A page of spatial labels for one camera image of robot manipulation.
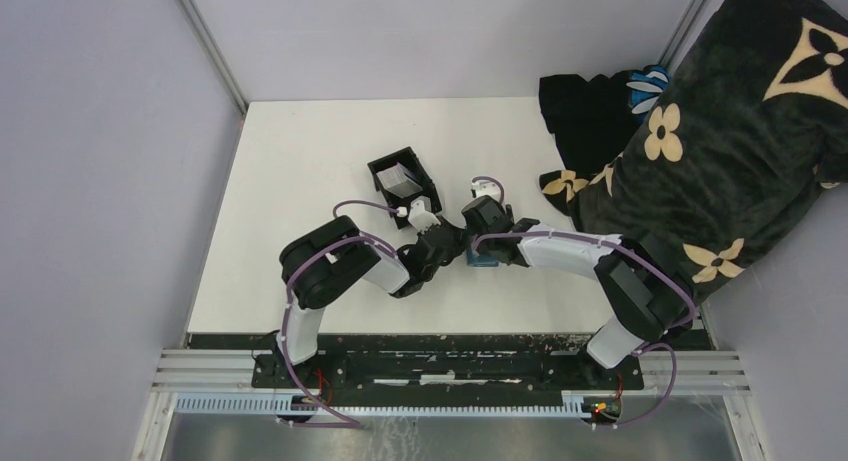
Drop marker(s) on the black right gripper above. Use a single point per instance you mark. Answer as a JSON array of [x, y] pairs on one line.
[[508, 209]]

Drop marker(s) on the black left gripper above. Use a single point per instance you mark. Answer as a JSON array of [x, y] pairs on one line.
[[461, 237]]

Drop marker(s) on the blue leather card holder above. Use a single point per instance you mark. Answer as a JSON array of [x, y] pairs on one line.
[[478, 260]]

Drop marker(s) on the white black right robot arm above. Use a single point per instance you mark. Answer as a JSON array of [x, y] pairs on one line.
[[644, 285]]

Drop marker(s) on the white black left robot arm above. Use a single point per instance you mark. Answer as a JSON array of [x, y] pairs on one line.
[[322, 265]]

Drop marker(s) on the stack of silver cards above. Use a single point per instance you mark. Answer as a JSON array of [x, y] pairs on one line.
[[399, 181]]

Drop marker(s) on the black plastic card bin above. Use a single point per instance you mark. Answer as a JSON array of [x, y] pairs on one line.
[[410, 160]]

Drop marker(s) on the black cloth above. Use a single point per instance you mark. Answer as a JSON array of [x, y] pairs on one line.
[[591, 120]]

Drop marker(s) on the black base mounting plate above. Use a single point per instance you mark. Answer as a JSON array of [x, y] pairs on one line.
[[447, 371]]

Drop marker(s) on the blue white patterned cloth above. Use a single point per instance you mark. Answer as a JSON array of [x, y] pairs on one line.
[[645, 87]]

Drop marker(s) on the black floral fleece blanket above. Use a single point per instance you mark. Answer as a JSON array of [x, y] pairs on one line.
[[749, 132]]

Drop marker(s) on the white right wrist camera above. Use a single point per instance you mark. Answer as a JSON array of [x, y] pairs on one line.
[[490, 187]]

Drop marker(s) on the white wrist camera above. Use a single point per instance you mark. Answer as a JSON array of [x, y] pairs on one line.
[[490, 187], [420, 216]]

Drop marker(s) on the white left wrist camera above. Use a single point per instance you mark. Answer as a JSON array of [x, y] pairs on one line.
[[420, 216]]

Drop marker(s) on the aluminium frame rail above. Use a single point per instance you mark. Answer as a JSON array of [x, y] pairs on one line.
[[204, 371]]

